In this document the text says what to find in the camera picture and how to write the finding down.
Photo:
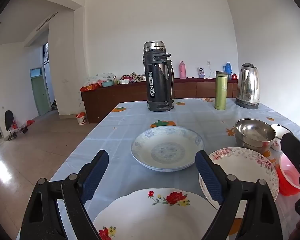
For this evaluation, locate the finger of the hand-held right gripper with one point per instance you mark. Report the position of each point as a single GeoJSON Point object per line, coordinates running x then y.
{"type": "Point", "coordinates": [293, 152]}

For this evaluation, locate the white bucket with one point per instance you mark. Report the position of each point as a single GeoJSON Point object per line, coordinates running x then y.
{"type": "Point", "coordinates": [81, 118]}

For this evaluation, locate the stainless steel electric kettle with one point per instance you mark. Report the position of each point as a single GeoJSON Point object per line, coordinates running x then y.
{"type": "Point", "coordinates": [247, 87]}

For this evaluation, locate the small red pot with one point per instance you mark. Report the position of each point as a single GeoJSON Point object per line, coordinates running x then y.
{"type": "Point", "coordinates": [234, 76]}

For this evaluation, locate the grilled transom window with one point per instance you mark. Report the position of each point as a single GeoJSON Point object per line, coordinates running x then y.
{"type": "Point", "coordinates": [45, 53]}

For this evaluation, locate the large black thermos flask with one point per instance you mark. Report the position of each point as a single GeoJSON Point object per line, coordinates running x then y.
{"type": "Point", "coordinates": [155, 80]}

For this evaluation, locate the black chair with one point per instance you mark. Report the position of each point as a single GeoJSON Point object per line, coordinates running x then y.
{"type": "Point", "coordinates": [9, 120]}

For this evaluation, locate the white plate with red flowers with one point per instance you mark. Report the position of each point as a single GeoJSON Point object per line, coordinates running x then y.
{"type": "Point", "coordinates": [150, 220]}

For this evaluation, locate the colourful cloth pile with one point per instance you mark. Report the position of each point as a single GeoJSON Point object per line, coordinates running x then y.
{"type": "Point", "coordinates": [133, 77]}

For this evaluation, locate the dark wooden sideboard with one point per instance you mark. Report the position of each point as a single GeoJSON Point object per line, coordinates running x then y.
{"type": "Point", "coordinates": [115, 97]}

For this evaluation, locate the pink thermos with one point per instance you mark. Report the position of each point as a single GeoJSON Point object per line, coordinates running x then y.
{"type": "Point", "coordinates": [182, 71]}

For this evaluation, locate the teal basin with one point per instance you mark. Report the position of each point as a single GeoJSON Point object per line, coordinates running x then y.
{"type": "Point", "coordinates": [107, 83]}

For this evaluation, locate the fluorescent tube light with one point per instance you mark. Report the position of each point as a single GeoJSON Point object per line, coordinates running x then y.
{"type": "Point", "coordinates": [47, 21]}

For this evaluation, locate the mesh food cover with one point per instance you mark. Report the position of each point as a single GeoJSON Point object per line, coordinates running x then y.
{"type": "Point", "coordinates": [97, 78]}

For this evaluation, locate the white packet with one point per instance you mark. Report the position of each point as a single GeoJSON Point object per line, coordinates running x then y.
{"type": "Point", "coordinates": [201, 72]}

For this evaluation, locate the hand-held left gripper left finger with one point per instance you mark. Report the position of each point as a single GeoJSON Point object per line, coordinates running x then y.
{"type": "Point", "coordinates": [96, 175]}

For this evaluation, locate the blue patterned plate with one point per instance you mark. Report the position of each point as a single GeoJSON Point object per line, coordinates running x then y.
{"type": "Point", "coordinates": [165, 150]}

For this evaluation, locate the stainless steel bowl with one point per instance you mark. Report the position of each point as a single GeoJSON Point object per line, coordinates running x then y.
{"type": "Point", "coordinates": [255, 132]}

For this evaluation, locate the pink floral plate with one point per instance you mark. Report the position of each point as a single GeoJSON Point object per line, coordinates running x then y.
{"type": "Point", "coordinates": [242, 165]}

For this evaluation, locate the green tumbler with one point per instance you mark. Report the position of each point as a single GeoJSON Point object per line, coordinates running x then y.
{"type": "Point", "coordinates": [221, 92]}

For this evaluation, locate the white enamel bowl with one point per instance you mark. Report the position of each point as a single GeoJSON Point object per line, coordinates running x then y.
{"type": "Point", "coordinates": [277, 130]}

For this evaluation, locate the red toy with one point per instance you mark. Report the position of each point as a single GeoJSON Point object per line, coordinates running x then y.
{"type": "Point", "coordinates": [28, 123]}

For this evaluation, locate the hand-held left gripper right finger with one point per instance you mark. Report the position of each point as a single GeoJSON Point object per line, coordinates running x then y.
{"type": "Point", "coordinates": [210, 177]}

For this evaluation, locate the blue thermos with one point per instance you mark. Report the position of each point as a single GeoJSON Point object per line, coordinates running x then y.
{"type": "Point", "coordinates": [228, 71]}

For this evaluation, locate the green door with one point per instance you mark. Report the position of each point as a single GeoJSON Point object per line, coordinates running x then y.
{"type": "Point", "coordinates": [41, 95]}

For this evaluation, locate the red plastic bowl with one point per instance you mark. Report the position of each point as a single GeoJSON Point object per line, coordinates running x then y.
{"type": "Point", "coordinates": [287, 180]}

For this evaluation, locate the orange box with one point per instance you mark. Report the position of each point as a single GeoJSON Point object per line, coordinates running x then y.
{"type": "Point", "coordinates": [89, 88]}

